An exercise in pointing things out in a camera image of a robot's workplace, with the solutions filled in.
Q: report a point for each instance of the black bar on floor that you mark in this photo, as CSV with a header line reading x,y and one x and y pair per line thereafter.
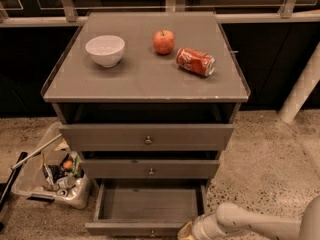
x,y
5,188

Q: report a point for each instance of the white ceramic bowl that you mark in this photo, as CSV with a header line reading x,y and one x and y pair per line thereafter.
x,y
106,50

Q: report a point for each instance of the red apple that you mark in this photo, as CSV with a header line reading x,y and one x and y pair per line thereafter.
x,y
163,42

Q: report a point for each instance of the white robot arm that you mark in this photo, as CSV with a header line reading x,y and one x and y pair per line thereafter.
x,y
231,220

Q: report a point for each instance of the metal railing frame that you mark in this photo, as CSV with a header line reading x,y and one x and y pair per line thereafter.
x,y
33,13

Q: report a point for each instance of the white diagonal post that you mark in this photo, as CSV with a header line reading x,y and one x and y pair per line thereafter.
x,y
305,84

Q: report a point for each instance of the metal rod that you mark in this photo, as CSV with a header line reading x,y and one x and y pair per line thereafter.
x,y
36,152

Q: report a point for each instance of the grey top drawer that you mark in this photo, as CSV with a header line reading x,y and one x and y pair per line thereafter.
x,y
147,137

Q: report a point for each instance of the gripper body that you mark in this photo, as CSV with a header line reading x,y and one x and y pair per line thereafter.
x,y
199,226

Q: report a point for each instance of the orange fruit in bin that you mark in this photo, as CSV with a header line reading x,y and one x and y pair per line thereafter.
x,y
67,165

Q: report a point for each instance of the grey drawer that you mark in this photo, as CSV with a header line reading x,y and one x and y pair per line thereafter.
x,y
151,165
147,208
147,137

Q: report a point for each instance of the grey drawer cabinet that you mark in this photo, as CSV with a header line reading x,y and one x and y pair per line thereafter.
x,y
145,88

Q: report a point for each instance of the grey middle drawer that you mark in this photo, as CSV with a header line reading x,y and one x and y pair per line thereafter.
x,y
151,165

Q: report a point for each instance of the clear plastic bin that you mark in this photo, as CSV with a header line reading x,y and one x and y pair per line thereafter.
x,y
43,177

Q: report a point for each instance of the red soda can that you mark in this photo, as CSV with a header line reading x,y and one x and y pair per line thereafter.
x,y
196,61

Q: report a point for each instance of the grey bottom drawer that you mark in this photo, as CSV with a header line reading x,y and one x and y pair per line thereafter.
x,y
147,208

